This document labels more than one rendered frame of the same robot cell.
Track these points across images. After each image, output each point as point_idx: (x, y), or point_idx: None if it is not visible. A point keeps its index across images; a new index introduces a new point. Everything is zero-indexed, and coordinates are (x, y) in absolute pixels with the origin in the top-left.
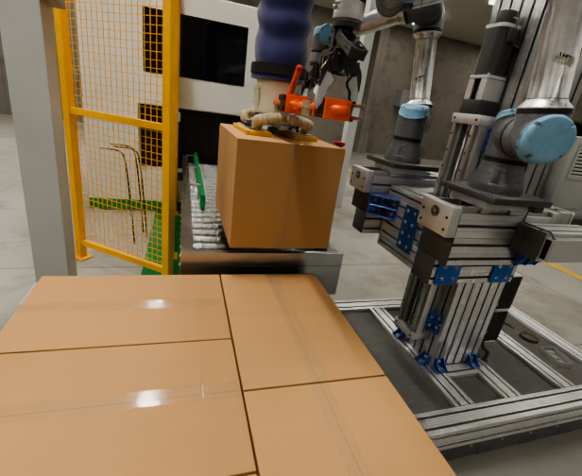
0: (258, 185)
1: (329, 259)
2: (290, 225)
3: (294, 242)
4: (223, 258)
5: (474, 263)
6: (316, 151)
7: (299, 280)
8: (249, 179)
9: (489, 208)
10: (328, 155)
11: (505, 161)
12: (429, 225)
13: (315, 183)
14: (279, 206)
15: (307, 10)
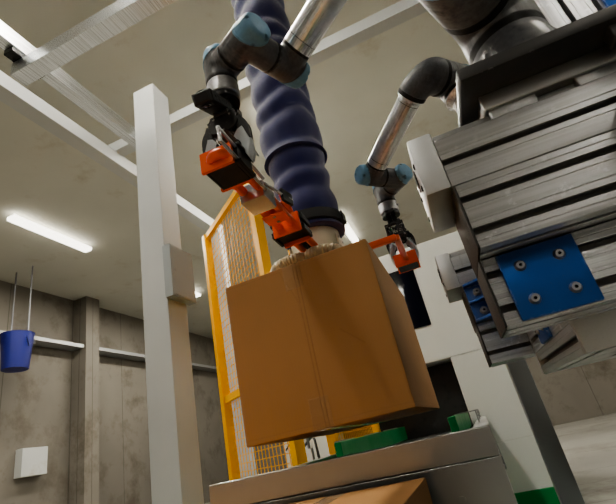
0: (262, 335)
1: (462, 445)
2: (327, 380)
3: (345, 410)
4: (268, 484)
5: (574, 211)
6: (325, 259)
7: (380, 489)
8: (250, 331)
9: (498, 101)
10: (343, 256)
11: (482, 38)
12: (428, 211)
13: (340, 301)
14: (299, 355)
15: (309, 161)
